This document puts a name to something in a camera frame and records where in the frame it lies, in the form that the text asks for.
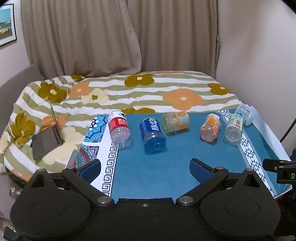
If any grey open laptop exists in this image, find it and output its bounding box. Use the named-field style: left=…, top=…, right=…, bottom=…
left=31, top=100, right=63, bottom=160

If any grey sofa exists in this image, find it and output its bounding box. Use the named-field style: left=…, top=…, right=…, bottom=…
left=0, top=64, right=45, bottom=130

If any beige curtain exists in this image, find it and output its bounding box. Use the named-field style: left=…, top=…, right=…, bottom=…
left=21, top=0, right=220, bottom=78

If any peach drink bottle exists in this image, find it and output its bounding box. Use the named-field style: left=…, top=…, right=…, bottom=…
left=200, top=113, right=222, bottom=143

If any blue label bottle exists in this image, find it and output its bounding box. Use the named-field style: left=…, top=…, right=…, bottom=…
left=139, top=117, right=167, bottom=154

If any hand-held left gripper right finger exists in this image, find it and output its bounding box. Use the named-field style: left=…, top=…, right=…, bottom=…
left=176, top=158, right=270, bottom=206

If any red label water bottle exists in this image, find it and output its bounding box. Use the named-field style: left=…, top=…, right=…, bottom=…
left=108, top=110, right=134, bottom=149

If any blue mat with patterned border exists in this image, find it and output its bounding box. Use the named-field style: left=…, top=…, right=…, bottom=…
left=66, top=109, right=292, bottom=199

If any green white label bottle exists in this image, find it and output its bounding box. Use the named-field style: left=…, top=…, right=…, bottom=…
left=223, top=113, right=244, bottom=146

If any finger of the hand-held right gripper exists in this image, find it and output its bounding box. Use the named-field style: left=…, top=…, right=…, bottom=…
left=262, top=159, right=296, bottom=172

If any black cable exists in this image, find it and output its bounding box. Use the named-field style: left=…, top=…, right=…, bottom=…
left=279, top=116, right=296, bottom=142

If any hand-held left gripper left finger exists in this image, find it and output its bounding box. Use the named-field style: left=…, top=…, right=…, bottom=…
left=22, top=159, right=115, bottom=206

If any orange yellow label bottle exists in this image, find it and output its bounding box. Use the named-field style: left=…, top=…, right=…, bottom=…
left=161, top=110, right=190, bottom=134

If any striped floral blanket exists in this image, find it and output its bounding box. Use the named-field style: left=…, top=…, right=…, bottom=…
left=0, top=71, right=243, bottom=176

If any framed wall picture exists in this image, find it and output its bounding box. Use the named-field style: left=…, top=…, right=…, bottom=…
left=0, top=3, right=18, bottom=48

